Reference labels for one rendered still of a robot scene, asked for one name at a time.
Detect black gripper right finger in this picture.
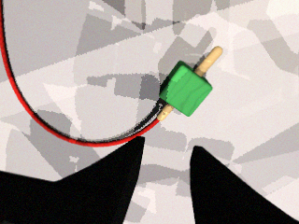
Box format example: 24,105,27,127
190,146,299,224

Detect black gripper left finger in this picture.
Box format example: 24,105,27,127
0,136,145,224

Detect green cube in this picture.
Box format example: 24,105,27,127
159,60,212,117

